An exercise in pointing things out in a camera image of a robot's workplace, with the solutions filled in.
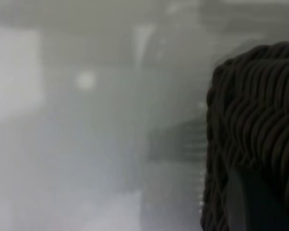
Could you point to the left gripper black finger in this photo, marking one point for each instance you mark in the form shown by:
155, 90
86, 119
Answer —
255, 207

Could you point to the black wicker basket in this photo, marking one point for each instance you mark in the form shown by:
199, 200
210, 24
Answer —
255, 108

